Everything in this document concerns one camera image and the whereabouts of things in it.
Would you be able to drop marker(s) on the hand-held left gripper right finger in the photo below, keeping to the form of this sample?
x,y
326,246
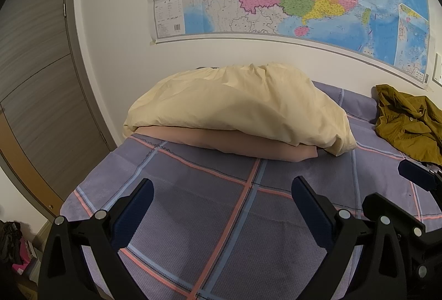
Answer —
x,y
310,213

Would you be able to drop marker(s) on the wooden door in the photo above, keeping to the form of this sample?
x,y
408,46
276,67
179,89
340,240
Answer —
x,y
41,79

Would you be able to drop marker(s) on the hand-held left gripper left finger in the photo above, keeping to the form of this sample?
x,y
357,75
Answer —
x,y
133,213

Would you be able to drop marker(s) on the white wall socket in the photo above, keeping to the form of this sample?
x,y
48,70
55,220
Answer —
x,y
438,69

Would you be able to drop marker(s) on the pink garment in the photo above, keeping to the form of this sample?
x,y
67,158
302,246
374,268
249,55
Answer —
x,y
241,144

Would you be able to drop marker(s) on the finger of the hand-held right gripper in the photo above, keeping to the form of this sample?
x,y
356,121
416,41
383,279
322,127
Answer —
x,y
390,207
414,174

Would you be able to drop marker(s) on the olive brown jacket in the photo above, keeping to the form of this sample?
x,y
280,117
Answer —
x,y
407,127

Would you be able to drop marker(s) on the dark cloth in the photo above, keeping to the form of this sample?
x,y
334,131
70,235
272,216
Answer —
x,y
8,241

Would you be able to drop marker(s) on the cream jacket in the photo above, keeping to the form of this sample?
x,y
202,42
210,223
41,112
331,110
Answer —
x,y
241,103

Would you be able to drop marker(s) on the pink cloth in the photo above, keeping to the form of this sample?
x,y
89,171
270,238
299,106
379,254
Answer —
x,y
20,267

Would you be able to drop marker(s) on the purple checked bed sheet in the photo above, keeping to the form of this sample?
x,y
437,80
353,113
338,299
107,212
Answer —
x,y
207,210

